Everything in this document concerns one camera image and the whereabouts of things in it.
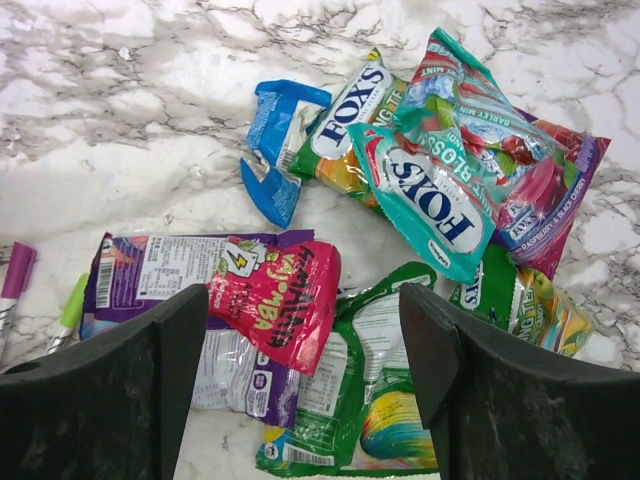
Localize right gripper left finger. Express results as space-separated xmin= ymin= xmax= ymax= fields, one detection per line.
xmin=1 ymin=285 xmax=208 ymax=479

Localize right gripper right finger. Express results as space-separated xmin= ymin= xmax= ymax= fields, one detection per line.
xmin=399 ymin=283 xmax=639 ymax=479

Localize yellow green snack bag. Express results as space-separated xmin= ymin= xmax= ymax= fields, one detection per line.
xmin=450 ymin=245 xmax=593 ymax=357
xmin=288 ymin=48 xmax=408 ymax=213

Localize purple white snack bag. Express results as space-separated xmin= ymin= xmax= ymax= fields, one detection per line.
xmin=79 ymin=234 xmax=301 ymax=428

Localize green skittles snack bag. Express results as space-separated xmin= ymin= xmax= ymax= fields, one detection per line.
xmin=255 ymin=262 xmax=438 ymax=477

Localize small red snack packet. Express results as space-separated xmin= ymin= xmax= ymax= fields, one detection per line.
xmin=208 ymin=236 xmax=341 ymax=375

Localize red blue snack bag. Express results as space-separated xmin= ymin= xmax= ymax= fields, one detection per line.
xmin=349 ymin=29 xmax=564 ymax=283

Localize blue snack packet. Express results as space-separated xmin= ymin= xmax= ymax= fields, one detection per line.
xmin=240 ymin=79 xmax=332 ymax=229

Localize green marker pen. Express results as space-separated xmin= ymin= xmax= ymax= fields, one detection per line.
xmin=45 ymin=273 xmax=89 ymax=355

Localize magenta marker pen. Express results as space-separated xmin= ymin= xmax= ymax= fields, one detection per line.
xmin=1 ymin=242 xmax=37 ymax=354

